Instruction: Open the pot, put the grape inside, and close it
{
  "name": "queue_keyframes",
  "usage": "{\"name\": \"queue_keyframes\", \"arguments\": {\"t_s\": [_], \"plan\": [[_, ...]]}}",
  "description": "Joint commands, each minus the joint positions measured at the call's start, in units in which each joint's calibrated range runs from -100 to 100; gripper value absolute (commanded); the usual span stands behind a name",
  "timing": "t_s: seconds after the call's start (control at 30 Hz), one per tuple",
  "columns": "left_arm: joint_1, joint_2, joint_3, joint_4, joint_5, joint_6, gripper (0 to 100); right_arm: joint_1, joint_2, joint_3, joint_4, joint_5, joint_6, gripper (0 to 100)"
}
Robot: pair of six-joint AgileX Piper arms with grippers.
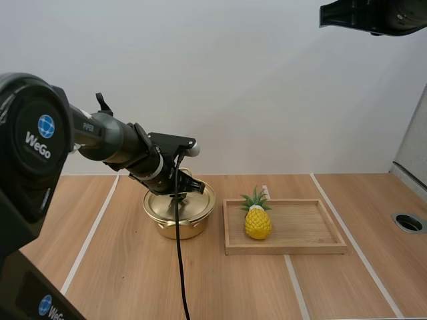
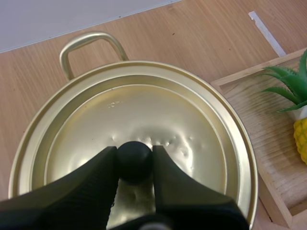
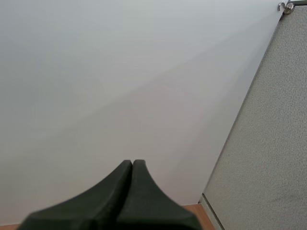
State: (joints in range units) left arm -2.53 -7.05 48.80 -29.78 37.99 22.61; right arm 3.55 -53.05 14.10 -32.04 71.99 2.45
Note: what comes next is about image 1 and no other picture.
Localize shallow wooden tray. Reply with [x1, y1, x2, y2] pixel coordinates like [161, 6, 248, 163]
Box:
[222, 198, 348, 257]

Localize grey partition panel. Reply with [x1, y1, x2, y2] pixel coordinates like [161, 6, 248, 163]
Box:
[389, 95, 427, 195]

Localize gold pot with two handles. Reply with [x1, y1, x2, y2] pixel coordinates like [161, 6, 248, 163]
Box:
[142, 167, 218, 241]

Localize yellow toy pineapple green crown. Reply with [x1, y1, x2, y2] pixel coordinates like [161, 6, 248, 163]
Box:
[240, 185, 274, 241]

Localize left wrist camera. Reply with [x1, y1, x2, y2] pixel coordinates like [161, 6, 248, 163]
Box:
[146, 131, 201, 161]

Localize black cable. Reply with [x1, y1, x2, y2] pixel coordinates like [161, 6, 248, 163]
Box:
[173, 148, 192, 320]
[95, 92, 113, 116]

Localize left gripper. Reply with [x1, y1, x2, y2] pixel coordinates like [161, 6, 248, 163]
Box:
[128, 155, 206, 196]

